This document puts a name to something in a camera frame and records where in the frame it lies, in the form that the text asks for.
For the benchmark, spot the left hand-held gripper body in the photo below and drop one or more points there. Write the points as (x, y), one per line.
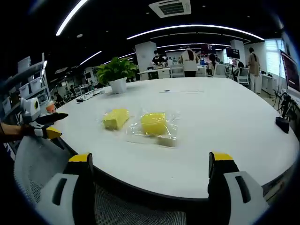
(29, 110)

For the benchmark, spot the small white silicone block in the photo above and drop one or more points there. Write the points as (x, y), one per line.
(167, 141)

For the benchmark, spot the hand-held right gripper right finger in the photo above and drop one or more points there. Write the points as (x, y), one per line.
(234, 201)

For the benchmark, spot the grey metal shelf rack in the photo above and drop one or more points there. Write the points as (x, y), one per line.
(35, 70)

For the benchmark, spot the large computer monitor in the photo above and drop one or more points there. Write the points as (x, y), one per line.
(291, 72)

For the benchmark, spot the short ceiling light strip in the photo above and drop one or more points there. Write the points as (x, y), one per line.
(91, 57)

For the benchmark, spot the long straight ceiling light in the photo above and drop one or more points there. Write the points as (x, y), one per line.
(70, 17)

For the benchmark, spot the ceiling air vent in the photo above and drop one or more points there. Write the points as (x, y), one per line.
(170, 8)

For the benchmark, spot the white office desk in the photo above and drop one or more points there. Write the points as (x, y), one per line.
(154, 73)

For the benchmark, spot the round yellow silicone block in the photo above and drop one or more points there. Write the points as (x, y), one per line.
(153, 125)

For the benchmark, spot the rectangular yellow silicone block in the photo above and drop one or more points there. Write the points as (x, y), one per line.
(116, 118)

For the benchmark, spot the person's left hand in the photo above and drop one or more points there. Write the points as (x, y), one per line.
(27, 130)

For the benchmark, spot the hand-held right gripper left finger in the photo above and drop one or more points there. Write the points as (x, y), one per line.
(58, 199)

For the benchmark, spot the hanging dark screen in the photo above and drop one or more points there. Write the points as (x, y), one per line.
(208, 47)
(233, 53)

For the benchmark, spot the white storage box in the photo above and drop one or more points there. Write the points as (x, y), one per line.
(24, 63)

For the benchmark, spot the small black object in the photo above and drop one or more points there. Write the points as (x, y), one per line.
(283, 124)

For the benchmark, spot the clear storage box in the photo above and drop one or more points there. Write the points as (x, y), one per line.
(24, 90)

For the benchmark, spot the curved ceiling light strip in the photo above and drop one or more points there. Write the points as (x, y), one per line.
(199, 27)

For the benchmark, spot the potted green plant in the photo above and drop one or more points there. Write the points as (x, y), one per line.
(116, 70)

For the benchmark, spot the white power strip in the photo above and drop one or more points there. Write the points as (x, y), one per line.
(93, 93)

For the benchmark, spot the orange printed cup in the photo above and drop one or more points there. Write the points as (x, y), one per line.
(50, 107)

